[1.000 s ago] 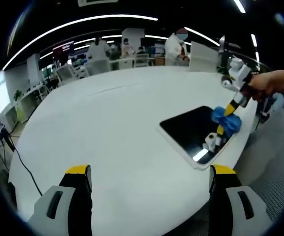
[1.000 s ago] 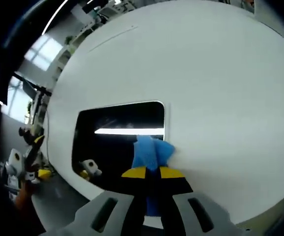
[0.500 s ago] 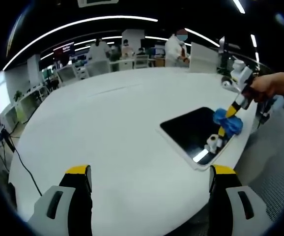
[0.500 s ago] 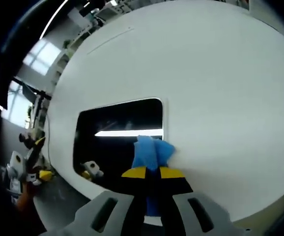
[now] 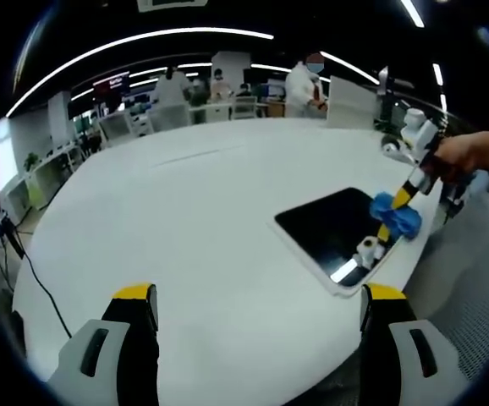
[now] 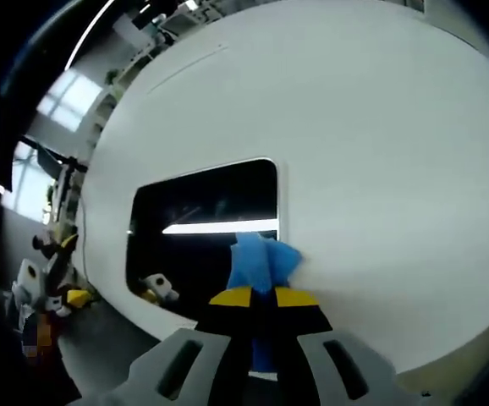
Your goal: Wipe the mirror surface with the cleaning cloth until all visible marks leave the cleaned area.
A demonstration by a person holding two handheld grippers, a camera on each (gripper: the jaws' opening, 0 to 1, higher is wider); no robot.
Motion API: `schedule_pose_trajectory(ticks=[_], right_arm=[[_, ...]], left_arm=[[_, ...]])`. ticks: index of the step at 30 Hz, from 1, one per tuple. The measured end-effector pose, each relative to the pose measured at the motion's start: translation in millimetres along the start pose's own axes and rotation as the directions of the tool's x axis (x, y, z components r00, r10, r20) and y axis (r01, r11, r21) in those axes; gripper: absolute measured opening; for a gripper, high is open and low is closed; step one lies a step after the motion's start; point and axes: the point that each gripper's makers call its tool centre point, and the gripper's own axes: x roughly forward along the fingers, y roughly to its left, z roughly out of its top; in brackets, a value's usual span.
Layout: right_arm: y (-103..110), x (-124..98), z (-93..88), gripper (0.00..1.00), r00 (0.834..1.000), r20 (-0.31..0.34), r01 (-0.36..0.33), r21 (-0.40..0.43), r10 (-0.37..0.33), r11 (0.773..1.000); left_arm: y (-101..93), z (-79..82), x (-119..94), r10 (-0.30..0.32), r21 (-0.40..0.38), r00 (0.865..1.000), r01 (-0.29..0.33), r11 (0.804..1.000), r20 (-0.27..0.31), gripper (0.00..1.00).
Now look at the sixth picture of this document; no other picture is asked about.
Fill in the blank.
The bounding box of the bright window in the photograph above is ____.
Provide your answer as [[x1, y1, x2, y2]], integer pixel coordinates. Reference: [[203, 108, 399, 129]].
[[36, 69, 102, 133]]

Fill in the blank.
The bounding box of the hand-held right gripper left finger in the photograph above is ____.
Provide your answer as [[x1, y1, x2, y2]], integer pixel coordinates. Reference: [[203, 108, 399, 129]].
[[79, 285, 256, 406]]

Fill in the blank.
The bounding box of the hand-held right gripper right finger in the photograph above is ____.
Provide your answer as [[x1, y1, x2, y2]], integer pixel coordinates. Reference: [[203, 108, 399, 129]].
[[272, 287, 415, 406]]

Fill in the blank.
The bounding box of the dark monitor on stand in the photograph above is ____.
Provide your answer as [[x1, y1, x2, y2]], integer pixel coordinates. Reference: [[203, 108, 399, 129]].
[[19, 134, 89, 175]]

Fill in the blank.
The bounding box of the blue cleaning cloth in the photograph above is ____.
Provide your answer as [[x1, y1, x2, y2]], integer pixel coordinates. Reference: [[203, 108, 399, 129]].
[[226, 231, 305, 373]]

